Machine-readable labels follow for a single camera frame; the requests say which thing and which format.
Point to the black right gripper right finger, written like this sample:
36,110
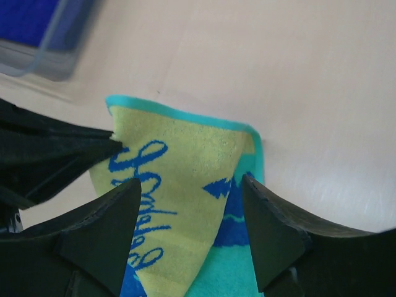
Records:
296,253

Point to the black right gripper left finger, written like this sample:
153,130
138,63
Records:
80,253

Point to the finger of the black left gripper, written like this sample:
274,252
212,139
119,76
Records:
40,156

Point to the yellow towel teal trim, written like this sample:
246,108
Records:
190,237

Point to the purple towel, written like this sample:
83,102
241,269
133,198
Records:
26,21

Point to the smoky clear plastic bin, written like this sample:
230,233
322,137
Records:
44,37

